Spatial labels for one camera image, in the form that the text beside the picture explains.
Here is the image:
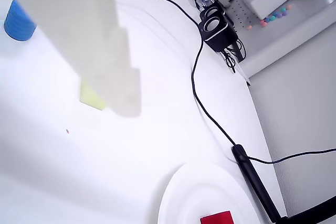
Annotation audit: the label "tangled black speaker cables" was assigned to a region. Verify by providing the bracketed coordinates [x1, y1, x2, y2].
[222, 39, 247, 74]

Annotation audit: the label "blue ribbed cylinder block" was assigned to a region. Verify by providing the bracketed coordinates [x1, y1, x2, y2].
[4, 0, 37, 41]

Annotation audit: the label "red textured cube block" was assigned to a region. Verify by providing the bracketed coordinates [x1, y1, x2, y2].
[199, 210, 235, 224]

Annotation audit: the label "black bar stand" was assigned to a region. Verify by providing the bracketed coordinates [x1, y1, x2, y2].
[232, 144, 336, 224]

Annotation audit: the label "white round plate bin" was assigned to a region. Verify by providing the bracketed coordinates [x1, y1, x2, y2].
[157, 163, 264, 224]

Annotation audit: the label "thin black cable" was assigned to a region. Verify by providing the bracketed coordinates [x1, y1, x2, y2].
[248, 148, 336, 165]

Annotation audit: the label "white perforated pegboard panel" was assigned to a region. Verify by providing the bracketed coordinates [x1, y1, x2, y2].
[223, 0, 266, 61]

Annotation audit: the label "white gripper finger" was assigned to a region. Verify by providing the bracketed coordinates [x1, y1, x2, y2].
[0, 0, 143, 119]

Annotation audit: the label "thick black cable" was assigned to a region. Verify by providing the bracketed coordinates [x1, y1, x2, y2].
[112, 0, 238, 148]

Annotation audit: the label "black desktop speaker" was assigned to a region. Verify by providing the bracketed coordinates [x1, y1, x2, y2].
[198, 6, 239, 54]

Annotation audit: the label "yellow-green cube block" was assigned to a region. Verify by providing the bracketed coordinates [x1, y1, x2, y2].
[79, 81, 108, 111]

